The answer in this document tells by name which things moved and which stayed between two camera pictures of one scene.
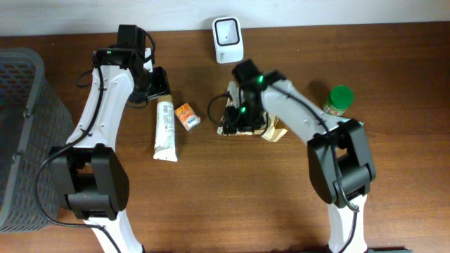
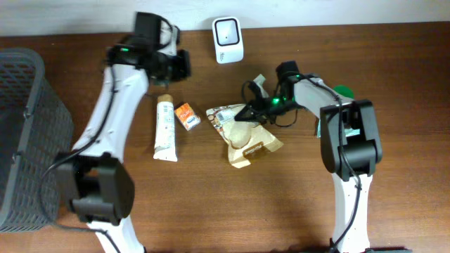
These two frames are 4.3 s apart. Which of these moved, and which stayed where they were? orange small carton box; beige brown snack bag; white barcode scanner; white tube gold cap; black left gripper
Moved: black left gripper; beige brown snack bag
Stayed: white barcode scanner; orange small carton box; white tube gold cap
